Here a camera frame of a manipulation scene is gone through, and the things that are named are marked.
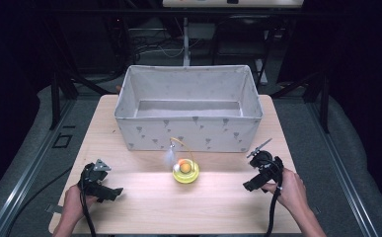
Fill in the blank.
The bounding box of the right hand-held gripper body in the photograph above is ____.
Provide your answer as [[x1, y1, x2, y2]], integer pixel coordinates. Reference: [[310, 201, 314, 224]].
[[246, 137, 284, 186]]

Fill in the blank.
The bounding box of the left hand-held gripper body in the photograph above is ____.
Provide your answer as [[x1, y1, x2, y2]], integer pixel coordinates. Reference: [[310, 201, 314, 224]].
[[78, 158, 113, 196]]

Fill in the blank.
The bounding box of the yellow cat toy with feather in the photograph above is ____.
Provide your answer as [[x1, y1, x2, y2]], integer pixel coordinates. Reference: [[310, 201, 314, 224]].
[[163, 136, 200, 185]]

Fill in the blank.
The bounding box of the grey fabric storage box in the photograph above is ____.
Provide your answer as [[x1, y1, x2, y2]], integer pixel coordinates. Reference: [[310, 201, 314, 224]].
[[114, 64, 265, 154]]

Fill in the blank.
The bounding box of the person's left hand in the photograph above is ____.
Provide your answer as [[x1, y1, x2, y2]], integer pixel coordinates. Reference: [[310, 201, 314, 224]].
[[62, 183, 99, 225]]

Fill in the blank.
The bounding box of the person's right hand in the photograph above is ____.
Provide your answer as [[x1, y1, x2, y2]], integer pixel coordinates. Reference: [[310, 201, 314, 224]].
[[261, 167, 307, 215]]

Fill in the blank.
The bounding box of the black metal stand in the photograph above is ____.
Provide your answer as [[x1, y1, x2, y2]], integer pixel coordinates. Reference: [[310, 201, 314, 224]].
[[270, 70, 332, 134], [48, 70, 80, 131]]

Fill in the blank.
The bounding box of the black chair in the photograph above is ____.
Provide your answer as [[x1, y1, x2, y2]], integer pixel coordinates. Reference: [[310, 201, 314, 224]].
[[210, 13, 276, 87]]

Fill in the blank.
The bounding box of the white stand pole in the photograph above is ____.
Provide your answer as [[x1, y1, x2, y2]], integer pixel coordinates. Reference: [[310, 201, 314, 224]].
[[182, 17, 191, 67]]

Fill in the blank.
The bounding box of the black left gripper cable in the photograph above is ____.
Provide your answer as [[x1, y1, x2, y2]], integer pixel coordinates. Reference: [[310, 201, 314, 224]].
[[79, 184, 98, 237]]

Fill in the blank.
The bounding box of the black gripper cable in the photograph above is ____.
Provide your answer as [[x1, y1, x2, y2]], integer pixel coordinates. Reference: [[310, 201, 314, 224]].
[[79, 184, 98, 237], [265, 159, 285, 237]]

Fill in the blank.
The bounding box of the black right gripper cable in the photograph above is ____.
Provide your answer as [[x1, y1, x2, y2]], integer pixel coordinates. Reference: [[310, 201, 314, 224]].
[[265, 159, 285, 237]]

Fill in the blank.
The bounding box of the black floor cable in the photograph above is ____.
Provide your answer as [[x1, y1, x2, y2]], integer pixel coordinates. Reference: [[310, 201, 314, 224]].
[[5, 167, 73, 237]]

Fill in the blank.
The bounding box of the aluminium floor rail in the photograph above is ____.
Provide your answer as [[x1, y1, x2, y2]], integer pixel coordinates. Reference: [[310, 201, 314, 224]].
[[305, 98, 380, 237], [0, 98, 78, 237]]

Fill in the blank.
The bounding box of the tangle of floor cables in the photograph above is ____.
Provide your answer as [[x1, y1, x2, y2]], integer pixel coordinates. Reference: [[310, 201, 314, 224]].
[[132, 33, 202, 60]]

